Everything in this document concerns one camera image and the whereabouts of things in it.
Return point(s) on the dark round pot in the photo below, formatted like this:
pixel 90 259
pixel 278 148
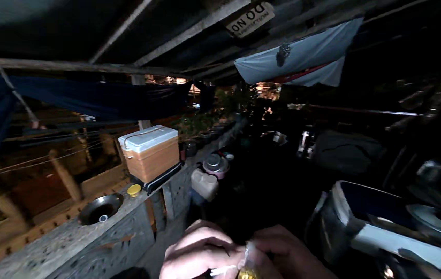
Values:
pixel 191 149

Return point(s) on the concrete ledge wall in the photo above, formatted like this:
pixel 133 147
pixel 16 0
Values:
pixel 61 248

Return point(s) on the small white cup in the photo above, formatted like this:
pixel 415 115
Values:
pixel 103 219

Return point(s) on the round metal pot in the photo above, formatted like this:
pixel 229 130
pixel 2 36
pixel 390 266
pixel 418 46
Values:
pixel 215 162

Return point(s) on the beige plastic jerrycan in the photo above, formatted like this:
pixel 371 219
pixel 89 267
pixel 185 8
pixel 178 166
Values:
pixel 205 183

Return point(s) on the grey covered bulky object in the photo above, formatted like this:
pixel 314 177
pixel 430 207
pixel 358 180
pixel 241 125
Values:
pixel 348 151

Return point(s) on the round grey plastic lid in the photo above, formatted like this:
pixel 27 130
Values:
pixel 424 215

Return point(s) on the person's left hand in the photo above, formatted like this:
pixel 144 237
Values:
pixel 189 252

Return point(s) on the light blue hanging cloth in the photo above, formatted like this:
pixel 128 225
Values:
pixel 305 58

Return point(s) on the white sign, black letters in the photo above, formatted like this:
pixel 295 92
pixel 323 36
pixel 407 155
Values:
pixel 250 20

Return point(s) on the person's right hand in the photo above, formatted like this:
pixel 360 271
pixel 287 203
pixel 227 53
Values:
pixel 286 252

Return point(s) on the black tray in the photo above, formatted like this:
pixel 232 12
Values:
pixel 162 181

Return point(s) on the round metal basin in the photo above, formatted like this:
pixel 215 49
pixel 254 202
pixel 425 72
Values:
pixel 92 211

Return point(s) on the clear plastic bag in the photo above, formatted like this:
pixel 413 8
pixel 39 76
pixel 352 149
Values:
pixel 247 274

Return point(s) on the yellow round container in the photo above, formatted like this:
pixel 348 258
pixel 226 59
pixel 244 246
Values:
pixel 134 190

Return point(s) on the orange cooler box, white lid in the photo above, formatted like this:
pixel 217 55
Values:
pixel 154 159

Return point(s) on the person's right fingers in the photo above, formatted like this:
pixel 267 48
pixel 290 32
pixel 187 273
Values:
pixel 263 246

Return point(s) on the green leafy plants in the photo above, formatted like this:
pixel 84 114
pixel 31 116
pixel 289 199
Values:
pixel 201 124

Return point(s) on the dark blue tarpaulin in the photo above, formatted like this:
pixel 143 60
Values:
pixel 115 102

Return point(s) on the wooden post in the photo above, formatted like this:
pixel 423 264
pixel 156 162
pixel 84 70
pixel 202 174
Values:
pixel 64 176

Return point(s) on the person's left fingers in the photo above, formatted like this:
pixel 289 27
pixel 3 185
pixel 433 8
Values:
pixel 209 237

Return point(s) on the pink plastic basin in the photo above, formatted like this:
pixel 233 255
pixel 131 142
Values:
pixel 222 173

